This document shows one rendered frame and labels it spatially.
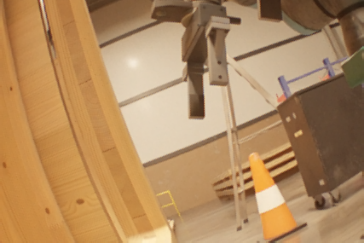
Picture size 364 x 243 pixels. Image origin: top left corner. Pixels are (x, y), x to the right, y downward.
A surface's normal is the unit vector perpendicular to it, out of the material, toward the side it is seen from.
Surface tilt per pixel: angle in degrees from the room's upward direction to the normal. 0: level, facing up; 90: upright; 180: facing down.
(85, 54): 92
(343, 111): 90
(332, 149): 90
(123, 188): 92
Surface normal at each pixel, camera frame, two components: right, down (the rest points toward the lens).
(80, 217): 0.02, -0.16
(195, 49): 0.03, 0.92
